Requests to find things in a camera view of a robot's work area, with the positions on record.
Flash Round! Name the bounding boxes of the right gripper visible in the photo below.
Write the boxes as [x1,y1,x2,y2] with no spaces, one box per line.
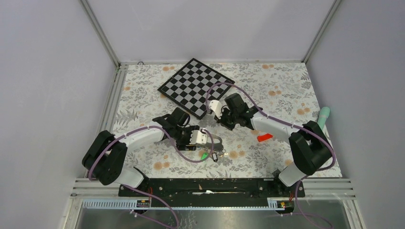
[214,107,238,131]

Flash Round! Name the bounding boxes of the grey metal key holder plate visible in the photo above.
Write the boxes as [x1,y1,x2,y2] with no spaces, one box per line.
[199,134,226,157]

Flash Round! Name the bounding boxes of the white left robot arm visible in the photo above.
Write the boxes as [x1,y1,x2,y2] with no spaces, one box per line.
[82,108,200,196]

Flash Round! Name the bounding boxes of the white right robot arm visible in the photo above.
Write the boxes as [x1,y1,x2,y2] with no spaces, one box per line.
[209,93,332,197]

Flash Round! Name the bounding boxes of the green key tag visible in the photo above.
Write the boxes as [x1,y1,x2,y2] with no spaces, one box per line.
[201,153,209,160]

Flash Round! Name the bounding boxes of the red key tag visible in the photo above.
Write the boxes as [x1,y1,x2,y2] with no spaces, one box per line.
[257,134,273,142]

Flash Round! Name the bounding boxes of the black key tag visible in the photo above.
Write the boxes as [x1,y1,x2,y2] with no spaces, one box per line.
[212,153,218,162]

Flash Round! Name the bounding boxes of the black and silver chessboard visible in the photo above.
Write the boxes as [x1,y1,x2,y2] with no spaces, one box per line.
[158,58,234,120]

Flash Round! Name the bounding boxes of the floral table mat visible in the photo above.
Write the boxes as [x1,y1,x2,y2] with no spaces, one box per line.
[112,63,320,178]

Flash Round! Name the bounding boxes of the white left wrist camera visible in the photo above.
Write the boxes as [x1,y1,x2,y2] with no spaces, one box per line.
[190,130,208,145]

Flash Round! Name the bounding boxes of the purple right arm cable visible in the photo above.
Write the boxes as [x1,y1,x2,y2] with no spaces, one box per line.
[205,83,336,229]

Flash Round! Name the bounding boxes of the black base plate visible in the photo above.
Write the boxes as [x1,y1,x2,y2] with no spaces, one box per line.
[118,178,305,208]

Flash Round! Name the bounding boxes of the mint green handle tool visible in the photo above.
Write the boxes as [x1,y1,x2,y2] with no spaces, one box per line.
[317,107,330,130]

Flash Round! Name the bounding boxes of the aluminium frame rails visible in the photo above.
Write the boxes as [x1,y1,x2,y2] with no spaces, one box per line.
[79,0,365,229]

